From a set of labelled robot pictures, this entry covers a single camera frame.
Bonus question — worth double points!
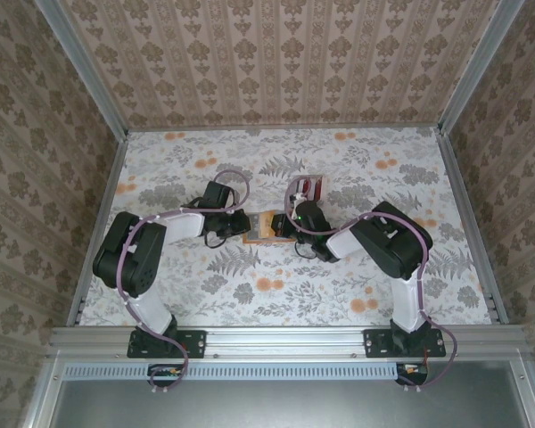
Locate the orange leather card holder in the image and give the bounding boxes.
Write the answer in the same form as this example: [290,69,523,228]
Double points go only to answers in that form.
[242,210,295,245]

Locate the small red and white box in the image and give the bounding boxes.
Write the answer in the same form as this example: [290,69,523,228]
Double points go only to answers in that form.
[292,175,325,202]

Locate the floral patterned table cover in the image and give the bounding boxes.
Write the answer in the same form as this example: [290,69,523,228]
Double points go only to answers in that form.
[78,128,494,329]

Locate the grey metal sheet panel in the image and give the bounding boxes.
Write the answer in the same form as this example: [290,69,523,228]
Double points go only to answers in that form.
[53,378,530,428]

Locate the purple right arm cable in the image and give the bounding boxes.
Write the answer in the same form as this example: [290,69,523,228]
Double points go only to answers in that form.
[284,176,459,394]

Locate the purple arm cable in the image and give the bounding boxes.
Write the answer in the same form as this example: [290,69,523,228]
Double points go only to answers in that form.
[116,169,251,396]
[284,176,459,394]

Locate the thin black left gripper cable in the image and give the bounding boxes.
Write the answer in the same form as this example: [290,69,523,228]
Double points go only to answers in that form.
[203,231,228,250]

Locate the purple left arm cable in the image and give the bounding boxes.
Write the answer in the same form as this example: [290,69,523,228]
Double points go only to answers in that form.
[116,169,251,396]

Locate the aluminium back rail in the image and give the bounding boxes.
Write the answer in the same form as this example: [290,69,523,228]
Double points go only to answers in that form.
[125,124,442,133]

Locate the aluminium front rail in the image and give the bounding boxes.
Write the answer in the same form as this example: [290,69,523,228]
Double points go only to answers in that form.
[48,325,531,360]

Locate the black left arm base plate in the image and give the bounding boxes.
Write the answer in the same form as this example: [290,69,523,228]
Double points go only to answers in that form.
[127,328,207,359]

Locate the aluminium side rail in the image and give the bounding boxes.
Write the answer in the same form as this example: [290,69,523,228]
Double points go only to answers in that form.
[65,131,130,329]
[435,128,512,325]

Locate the grey slotted cable duct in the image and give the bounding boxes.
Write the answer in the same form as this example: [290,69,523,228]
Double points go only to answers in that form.
[64,361,400,382]

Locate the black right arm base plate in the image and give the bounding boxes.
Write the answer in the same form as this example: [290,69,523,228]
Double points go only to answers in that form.
[364,328,446,359]

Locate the black connector with wires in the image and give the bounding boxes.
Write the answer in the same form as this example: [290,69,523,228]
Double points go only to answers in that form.
[394,361,430,387]
[147,363,185,387]

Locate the aluminium corner post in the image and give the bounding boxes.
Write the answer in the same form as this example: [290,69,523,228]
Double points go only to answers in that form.
[34,0,130,138]
[437,0,526,135]

